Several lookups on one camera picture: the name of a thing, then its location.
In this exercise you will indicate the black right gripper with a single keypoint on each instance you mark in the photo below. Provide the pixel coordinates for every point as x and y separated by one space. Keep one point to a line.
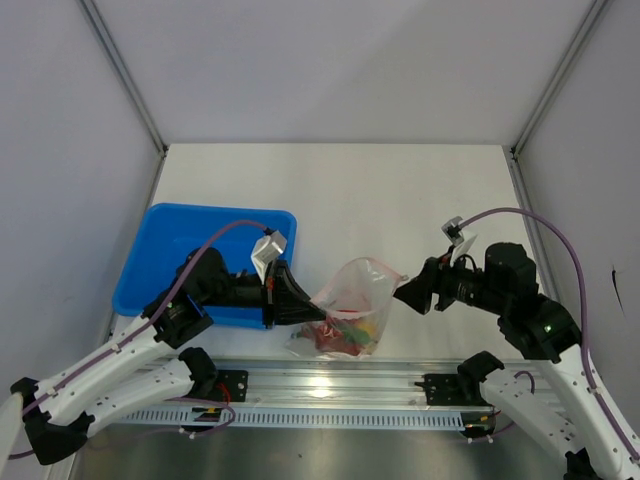
434 278

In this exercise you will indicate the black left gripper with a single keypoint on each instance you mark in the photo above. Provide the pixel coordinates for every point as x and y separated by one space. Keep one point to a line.
284 300

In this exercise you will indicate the red toy lobster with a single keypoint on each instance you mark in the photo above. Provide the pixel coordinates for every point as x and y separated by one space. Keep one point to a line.
326 337

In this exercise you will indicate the clear pink zip top bag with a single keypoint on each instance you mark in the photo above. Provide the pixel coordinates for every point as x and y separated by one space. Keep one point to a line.
361 292

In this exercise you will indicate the blue plastic bin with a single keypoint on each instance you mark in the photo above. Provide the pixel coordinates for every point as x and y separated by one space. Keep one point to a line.
170 231

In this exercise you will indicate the green toy chili pepper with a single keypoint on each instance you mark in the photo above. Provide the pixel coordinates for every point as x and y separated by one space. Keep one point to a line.
355 334

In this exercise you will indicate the orange yellow toy mango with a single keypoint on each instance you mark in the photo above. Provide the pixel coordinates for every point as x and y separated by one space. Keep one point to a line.
370 329

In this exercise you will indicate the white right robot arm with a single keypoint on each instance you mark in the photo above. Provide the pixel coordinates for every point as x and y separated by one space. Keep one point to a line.
593 442

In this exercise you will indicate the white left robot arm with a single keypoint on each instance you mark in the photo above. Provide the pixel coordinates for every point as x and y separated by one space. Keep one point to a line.
151 360

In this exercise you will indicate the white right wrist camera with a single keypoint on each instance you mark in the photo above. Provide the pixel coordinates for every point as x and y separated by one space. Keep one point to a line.
460 239

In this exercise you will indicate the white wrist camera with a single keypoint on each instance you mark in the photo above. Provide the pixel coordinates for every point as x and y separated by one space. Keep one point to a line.
460 239
267 249

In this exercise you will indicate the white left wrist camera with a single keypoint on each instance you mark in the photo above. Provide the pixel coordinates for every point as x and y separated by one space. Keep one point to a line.
267 249

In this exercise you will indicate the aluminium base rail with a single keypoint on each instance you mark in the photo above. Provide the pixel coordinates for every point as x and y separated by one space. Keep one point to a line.
335 384

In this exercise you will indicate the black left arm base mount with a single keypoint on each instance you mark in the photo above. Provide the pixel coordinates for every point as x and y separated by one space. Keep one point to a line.
231 386

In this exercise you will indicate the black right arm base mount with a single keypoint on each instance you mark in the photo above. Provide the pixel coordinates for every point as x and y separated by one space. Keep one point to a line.
451 390

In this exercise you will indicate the slotted white cable duct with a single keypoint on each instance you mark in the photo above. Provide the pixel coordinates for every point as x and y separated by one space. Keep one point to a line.
241 416

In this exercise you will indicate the right aluminium frame post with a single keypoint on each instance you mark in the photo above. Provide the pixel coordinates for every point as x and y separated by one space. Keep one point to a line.
561 72

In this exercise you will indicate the aluminium frame post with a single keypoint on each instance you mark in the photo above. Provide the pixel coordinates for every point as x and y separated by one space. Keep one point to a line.
561 72
116 60

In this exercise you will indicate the left aluminium frame post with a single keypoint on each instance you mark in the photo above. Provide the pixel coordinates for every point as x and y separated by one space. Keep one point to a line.
116 60

